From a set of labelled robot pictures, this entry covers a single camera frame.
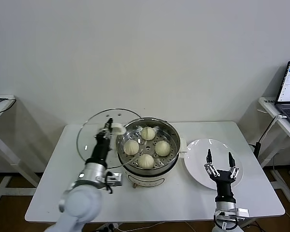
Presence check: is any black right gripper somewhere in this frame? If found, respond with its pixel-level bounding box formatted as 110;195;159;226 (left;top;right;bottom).
204;149;239;203

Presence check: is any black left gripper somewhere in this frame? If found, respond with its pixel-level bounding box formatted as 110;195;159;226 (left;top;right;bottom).
89;117;114;167

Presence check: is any round glass pot lid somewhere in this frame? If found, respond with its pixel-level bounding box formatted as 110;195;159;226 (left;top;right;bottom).
76;108;147;170

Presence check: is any white steamed baozi bun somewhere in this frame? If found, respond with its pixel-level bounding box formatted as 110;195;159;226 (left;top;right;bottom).
141;126;157;141
154;141;171;157
137;154;155;169
123;140;140;156

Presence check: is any perforated stainless steamer basket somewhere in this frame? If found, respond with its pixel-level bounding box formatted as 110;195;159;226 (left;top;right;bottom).
116;117;181;176

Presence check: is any round white plate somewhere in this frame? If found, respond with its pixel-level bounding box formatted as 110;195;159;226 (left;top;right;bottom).
183;138;244;191

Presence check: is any white electric cooking pot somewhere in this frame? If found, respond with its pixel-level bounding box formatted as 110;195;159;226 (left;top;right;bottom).
109;136;188;189

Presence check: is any white side desk with laptop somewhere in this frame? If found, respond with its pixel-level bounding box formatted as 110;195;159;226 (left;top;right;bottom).
258;96;290;203

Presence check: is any open grey laptop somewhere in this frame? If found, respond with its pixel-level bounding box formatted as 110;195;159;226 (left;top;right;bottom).
275;60;290;130

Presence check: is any black cable with clamp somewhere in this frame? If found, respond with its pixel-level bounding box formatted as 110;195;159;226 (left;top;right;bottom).
248;116;281;158

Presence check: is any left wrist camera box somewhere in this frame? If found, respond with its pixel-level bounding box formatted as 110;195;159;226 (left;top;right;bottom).
105;171;123;187

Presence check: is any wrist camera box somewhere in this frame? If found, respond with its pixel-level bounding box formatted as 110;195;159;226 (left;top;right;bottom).
105;171;123;187
236;208;250;218

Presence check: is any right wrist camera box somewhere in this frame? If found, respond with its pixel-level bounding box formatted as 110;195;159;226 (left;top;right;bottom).
236;208;250;218

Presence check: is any black floor cable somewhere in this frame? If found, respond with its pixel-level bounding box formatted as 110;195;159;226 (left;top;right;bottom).
248;221;265;230

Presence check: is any thin black desk cable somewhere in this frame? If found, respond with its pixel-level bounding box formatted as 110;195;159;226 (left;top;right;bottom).
0;97;17;116

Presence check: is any white side desk with cable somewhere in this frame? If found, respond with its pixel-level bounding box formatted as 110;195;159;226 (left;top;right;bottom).
0;95;41;211

